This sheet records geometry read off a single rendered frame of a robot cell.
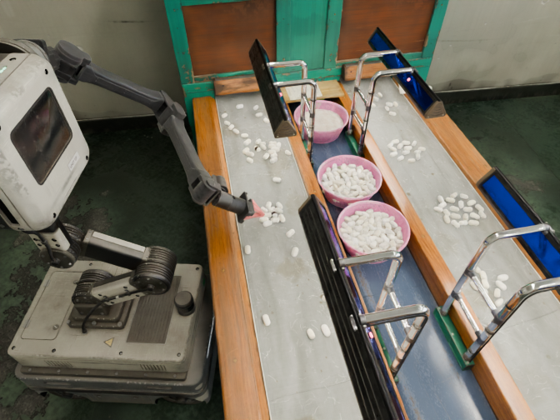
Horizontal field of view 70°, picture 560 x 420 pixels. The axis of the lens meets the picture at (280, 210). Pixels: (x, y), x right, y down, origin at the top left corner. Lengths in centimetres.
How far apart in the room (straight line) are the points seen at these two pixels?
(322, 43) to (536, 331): 155
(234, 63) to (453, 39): 187
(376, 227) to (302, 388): 67
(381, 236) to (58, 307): 129
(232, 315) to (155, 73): 219
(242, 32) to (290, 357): 148
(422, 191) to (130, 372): 135
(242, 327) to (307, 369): 23
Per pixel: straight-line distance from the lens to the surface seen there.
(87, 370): 181
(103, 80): 149
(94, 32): 308
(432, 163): 189
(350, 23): 220
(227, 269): 139
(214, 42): 209
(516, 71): 393
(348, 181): 171
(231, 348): 125
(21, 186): 106
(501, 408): 137
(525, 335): 148
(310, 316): 132
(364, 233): 153
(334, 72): 228
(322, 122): 204
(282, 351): 127
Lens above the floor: 191
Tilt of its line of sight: 48 degrees down
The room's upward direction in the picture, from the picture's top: straight up
